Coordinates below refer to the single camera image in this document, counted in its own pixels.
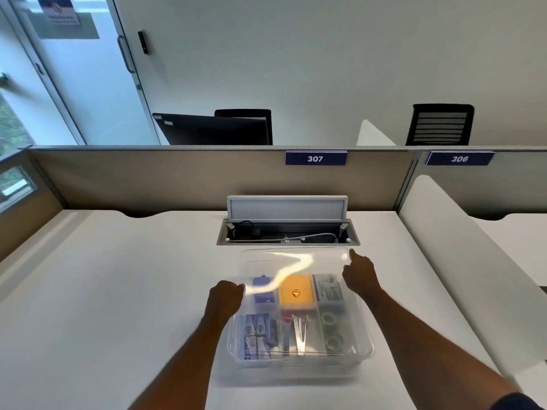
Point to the person's right hand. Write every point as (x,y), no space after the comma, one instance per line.
(363,277)

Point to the person's left hand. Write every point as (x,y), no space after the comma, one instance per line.
(223,299)

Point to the person's right thumb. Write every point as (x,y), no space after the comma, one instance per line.
(346,276)

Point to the person's left thumb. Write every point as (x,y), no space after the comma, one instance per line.
(240,289)

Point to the clear plastic lid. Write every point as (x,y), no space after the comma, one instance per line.
(295,262)

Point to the person's right forearm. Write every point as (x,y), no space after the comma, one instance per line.
(427,354)

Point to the person's left forearm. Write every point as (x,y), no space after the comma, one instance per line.
(188,362)

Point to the white packet with blue label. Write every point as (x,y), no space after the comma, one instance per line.
(328,288)

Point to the blue pencil sharpener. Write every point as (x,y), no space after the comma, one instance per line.
(263,289)

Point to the clear tape roll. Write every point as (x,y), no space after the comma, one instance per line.
(336,341)
(329,318)

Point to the blue and white stapler packs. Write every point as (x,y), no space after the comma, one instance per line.
(257,337)

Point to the orange sticky note pad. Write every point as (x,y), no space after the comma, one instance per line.
(298,293)

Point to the clear plastic organizer box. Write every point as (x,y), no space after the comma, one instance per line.
(299,360)

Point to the white side divider panel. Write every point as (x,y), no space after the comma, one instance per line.
(461,260)

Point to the blue desk number label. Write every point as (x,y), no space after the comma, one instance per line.
(316,158)
(460,158)

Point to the beige desk partition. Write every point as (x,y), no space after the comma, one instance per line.
(171,179)

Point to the black computer monitor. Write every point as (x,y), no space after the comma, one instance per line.
(211,130)

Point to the grey desk partition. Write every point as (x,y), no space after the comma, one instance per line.
(491,187)

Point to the black solid-back office chair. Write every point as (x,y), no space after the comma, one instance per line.
(256,113)

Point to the black slatted-back office chair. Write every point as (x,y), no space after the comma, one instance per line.
(440,125)

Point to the dark blue sleeve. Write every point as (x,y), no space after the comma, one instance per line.
(515,403)

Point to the glass door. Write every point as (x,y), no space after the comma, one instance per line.
(77,81)

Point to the door notice sign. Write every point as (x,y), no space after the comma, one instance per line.
(64,14)

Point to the window with grey frame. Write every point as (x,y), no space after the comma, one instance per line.
(13,183)

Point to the black wall card reader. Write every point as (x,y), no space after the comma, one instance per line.
(143,42)

